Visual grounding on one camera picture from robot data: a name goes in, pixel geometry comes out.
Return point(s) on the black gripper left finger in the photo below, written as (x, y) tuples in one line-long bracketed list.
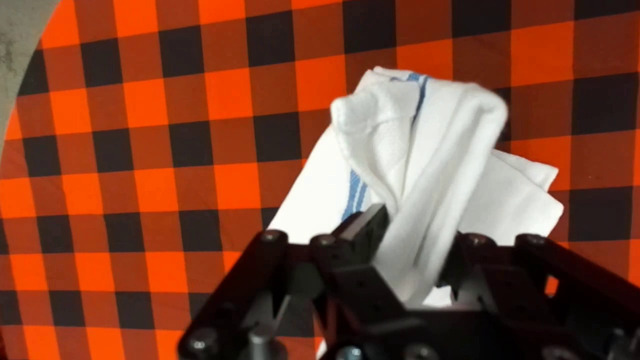
[(347, 307)]

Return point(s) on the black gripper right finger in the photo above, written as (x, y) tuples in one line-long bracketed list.
[(527, 307)]

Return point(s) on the white dishcloth with blue stripes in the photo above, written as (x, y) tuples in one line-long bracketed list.
[(441, 147)]

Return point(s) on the red black plaid tablecloth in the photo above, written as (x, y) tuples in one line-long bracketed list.
[(132, 167)]

